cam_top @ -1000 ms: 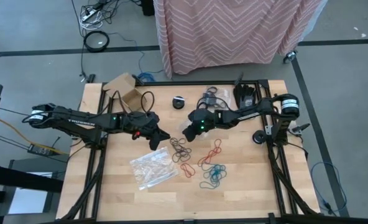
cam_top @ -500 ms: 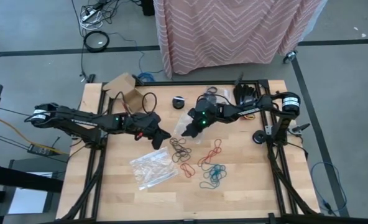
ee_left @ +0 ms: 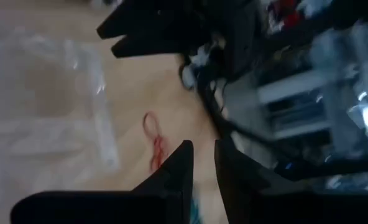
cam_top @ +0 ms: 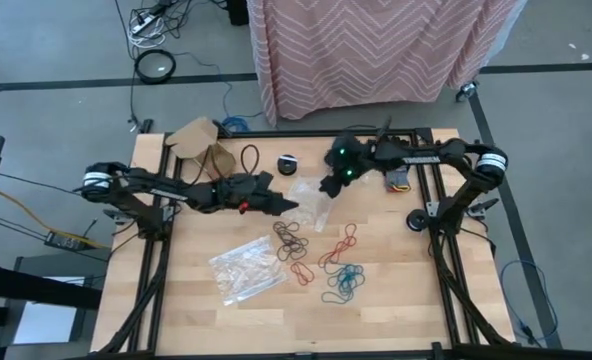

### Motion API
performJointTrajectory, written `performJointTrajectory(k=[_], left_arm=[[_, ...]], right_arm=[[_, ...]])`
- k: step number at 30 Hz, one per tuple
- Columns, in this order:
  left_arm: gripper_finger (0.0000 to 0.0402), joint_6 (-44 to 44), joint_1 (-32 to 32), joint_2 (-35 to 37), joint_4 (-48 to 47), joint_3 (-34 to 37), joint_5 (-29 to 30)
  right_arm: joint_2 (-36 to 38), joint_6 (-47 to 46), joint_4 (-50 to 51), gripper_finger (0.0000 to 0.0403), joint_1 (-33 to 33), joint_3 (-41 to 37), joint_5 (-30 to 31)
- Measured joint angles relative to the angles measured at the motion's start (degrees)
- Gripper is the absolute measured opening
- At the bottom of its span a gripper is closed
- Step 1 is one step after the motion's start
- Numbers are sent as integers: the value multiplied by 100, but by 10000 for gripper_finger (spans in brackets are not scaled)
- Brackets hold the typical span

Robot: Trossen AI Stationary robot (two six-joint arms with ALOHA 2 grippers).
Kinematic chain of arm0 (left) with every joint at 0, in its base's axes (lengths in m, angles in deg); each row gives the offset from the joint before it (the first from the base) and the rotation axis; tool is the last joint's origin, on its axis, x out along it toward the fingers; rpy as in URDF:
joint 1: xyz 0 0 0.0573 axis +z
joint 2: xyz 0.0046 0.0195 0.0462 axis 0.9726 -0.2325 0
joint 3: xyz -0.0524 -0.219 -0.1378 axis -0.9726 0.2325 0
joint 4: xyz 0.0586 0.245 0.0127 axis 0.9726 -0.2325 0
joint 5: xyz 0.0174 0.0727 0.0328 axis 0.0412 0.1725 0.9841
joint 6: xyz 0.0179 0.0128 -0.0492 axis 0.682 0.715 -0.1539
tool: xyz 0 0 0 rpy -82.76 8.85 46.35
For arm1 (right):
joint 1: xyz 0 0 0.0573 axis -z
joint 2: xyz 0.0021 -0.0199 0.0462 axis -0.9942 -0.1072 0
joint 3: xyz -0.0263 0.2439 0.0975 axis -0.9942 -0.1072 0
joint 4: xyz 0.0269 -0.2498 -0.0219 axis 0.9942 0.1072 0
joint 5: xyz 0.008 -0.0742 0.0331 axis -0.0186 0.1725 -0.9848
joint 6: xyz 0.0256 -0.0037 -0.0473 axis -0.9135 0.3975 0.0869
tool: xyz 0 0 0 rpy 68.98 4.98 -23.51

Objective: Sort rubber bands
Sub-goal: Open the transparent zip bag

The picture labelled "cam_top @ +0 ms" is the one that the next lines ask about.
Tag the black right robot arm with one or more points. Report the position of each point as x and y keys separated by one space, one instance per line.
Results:
x=426 y=159

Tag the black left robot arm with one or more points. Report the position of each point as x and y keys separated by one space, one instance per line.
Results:
x=141 y=184

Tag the clear plastic zip bag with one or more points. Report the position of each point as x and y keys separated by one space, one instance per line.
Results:
x=306 y=200

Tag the pink chevron cloth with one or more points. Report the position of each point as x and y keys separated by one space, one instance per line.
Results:
x=366 y=50

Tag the white power strip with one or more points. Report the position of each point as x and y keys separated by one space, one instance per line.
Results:
x=142 y=24

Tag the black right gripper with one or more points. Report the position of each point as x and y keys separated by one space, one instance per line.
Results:
x=348 y=160

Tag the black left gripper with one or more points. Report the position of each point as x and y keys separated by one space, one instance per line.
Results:
x=236 y=192

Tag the black floor box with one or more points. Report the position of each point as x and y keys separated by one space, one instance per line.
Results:
x=237 y=12

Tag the brown cardboard box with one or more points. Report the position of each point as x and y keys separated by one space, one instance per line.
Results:
x=196 y=140

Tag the teal rubber band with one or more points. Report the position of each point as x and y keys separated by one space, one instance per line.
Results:
x=322 y=298
x=332 y=280
x=348 y=276

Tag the black metal bracket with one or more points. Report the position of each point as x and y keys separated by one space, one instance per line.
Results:
x=483 y=205

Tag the yellow and red bands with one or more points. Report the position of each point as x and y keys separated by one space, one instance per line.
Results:
x=397 y=181

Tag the black bench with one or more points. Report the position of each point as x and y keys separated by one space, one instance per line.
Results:
x=26 y=290

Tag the black aluminium frame rail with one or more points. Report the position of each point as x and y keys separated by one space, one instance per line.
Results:
x=162 y=166
x=177 y=165
x=437 y=185
x=276 y=134
x=422 y=185
x=366 y=356

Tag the red tape patch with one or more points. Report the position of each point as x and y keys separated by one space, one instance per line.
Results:
x=243 y=206

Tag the black power adapter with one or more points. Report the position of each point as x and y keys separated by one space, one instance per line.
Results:
x=66 y=242

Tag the dark brown rubber band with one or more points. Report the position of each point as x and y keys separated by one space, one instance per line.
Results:
x=296 y=252
x=281 y=227

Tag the black tape roll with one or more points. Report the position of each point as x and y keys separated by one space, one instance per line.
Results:
x=410 y=220

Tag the clear zip bag stack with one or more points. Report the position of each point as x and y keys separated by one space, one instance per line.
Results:
x=246 y=270

